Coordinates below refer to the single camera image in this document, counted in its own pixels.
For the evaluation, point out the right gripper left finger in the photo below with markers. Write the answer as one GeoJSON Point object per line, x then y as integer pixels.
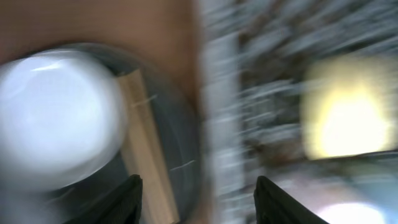
{"type": "Point", "coordinates": [121, 206]}

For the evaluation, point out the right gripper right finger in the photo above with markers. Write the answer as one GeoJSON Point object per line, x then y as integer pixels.
{"type": "Point", "coordinates": [275, 206]}

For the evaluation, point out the wooden chopstick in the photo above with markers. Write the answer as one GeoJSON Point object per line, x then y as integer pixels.
{"type": "Point", "coordinates": [155, 161]}
{"type": "Point", "coordinates": [136, 130]}

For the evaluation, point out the grey round plate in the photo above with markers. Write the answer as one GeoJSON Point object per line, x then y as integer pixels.
{"type": "Point", "coordinates": [62, 119]}

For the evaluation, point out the pink cup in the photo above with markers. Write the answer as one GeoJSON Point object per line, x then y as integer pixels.
{"type": "Point", "coordinates": [330, 198]}

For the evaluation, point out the blue cup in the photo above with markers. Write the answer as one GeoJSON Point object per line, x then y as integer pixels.
{"type": "Point", "coordinates": [381, 190]}

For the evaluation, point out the yellow bowl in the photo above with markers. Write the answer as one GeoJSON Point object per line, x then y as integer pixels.
{"type": "Point", "coordinates": [349, 107]}

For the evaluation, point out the grey dishwasher rack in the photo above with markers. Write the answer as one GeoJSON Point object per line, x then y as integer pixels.
{"type": "Point", "coordinates": [255, 57]}

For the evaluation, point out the round black serving tray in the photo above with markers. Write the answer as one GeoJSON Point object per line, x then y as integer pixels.
{"type": "Point", "coordinates": [179, 137]}

